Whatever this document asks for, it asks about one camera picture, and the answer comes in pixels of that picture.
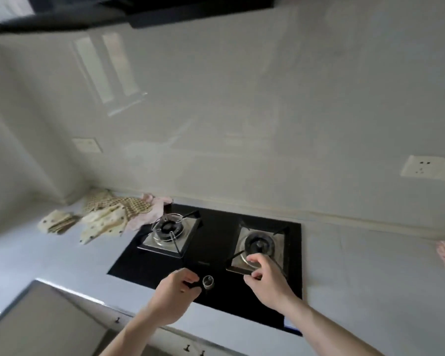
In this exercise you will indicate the person's left hand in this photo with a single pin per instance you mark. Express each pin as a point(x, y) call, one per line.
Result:
point(168, 300)

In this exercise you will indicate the person's right hand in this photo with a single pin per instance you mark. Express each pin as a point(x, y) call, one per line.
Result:
point(270, 285)

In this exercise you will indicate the person's left thumb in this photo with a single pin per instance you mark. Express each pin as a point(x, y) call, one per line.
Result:
point(193, 292)

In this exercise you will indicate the person's right thumb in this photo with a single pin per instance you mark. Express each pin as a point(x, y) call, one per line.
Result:
point(251, 277)

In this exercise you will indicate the black stove knob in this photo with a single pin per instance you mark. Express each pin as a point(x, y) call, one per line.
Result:
point(192, 285)

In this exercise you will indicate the person's left forearm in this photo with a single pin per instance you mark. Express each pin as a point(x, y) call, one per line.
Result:
point(128, 335)

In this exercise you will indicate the person's right forearm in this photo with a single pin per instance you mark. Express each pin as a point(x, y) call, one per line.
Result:
point(330, 331)

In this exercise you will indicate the silver stove knob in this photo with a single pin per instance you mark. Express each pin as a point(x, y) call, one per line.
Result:
point(208, 282)

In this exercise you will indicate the steel burner with pan support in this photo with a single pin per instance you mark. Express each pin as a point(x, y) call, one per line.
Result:
point(169, 233)
point(261, 242)

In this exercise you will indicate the black glass gas hob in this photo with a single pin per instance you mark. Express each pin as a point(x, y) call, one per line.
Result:
point(211, 252)

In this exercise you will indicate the plain pink cloth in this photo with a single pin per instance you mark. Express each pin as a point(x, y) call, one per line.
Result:
point(148, 211)

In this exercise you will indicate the crumpled cream dotted cloth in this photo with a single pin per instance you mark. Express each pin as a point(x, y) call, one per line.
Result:
point(104, 224)

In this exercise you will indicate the brown checkered cloth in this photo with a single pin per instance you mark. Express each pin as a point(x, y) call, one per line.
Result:
point(113, 203)

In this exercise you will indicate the folded cream dotted cloth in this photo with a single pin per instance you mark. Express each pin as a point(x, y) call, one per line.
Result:
point(57, 221)

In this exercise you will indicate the grey cabinet door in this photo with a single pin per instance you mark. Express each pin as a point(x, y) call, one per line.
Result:
point(40, 322)

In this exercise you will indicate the black range hood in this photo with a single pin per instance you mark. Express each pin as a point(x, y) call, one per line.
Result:
point(96, 12)

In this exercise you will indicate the wide white wall socket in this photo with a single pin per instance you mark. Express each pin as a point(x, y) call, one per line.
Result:
point(430, 167)

